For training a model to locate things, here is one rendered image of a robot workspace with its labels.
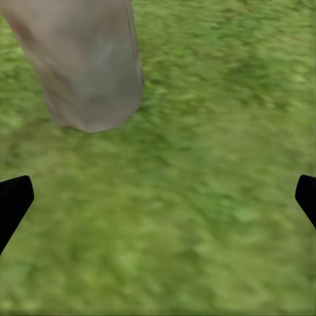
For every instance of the tree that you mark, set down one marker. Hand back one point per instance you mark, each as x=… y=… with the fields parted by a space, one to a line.
x=85 y=54

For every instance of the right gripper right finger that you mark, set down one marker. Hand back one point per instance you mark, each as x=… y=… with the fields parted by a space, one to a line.
x=306 y=196

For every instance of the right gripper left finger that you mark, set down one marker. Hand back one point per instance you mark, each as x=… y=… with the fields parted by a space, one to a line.
x=16 y=197

